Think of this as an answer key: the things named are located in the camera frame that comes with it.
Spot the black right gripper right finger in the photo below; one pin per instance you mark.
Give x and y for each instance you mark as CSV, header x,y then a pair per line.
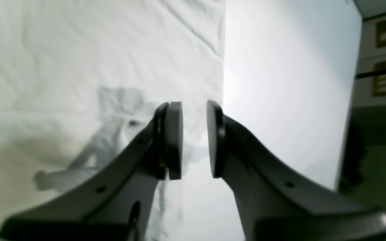
x,y
275,202

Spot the beige T-shirt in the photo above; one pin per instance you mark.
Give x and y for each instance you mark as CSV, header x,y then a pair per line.
x,y
80,78

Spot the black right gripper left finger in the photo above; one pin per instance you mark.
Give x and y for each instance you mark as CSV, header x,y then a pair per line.
x,y
115,204

